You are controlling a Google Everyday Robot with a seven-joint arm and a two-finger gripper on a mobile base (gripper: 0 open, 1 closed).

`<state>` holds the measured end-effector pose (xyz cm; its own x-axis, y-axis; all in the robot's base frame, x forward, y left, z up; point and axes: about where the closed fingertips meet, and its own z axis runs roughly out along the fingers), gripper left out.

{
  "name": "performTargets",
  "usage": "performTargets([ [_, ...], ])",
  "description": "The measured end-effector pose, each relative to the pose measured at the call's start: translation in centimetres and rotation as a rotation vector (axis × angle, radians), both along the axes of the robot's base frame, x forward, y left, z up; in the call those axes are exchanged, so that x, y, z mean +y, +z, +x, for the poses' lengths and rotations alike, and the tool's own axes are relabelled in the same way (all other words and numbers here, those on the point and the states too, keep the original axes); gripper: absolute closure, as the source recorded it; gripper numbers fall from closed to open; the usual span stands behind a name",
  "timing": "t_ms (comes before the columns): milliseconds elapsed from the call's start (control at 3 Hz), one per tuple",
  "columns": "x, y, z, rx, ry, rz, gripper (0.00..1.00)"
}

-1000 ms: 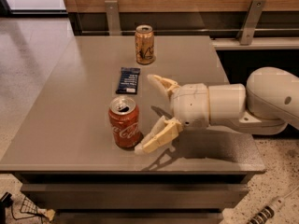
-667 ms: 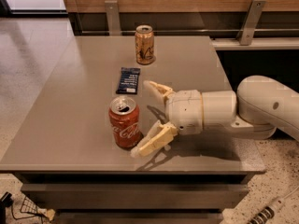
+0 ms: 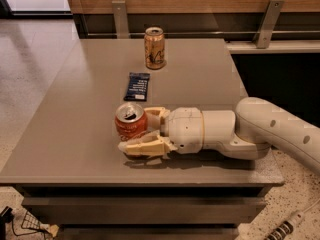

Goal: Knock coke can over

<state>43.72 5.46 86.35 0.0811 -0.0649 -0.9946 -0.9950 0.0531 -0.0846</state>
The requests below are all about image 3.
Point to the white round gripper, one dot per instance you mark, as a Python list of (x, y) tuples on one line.
[(184, 129)]

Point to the red coke can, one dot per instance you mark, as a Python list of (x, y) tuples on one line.
[(131, 121)]

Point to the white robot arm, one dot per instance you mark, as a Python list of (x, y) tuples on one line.
[(246, 133)]

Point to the gold soda can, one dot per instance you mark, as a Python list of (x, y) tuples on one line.
[(154, 43)]

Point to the blue snack bar wrapper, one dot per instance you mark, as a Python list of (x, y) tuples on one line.
[(137, 88)]

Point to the grey drawer cabinet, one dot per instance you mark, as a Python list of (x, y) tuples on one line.
[(71, 172)]

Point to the white power strip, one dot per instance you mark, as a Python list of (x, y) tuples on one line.
[(287, 226)]

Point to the left metal bracket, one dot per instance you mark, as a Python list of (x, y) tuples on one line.
[(120, 19)]

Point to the metal bracket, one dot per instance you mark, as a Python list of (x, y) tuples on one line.
[(120, 19), (263, 36)]

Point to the black wire basket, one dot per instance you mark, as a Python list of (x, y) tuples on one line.
[(30, 222)]

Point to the right metal bracket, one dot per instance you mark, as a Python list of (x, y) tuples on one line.
[(263, 36)]

